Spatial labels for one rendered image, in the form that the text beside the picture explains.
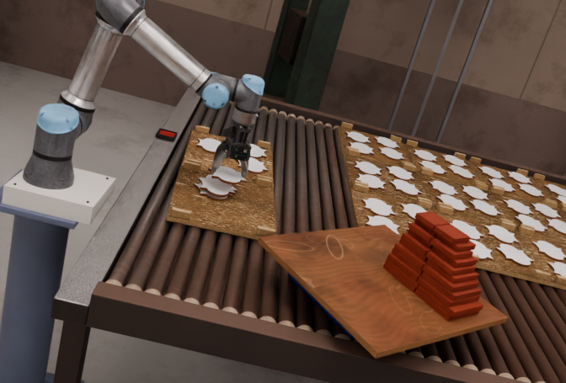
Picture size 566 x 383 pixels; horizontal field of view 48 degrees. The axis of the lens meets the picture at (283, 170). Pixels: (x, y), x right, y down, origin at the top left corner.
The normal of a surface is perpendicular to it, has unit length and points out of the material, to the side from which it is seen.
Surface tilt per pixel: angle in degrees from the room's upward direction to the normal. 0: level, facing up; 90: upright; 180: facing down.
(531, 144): 90
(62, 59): 90
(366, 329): 0
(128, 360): 0
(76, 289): 0
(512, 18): 90
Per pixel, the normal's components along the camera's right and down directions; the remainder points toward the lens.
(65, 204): -0.02, 0.37
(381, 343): 0.26, -0.90
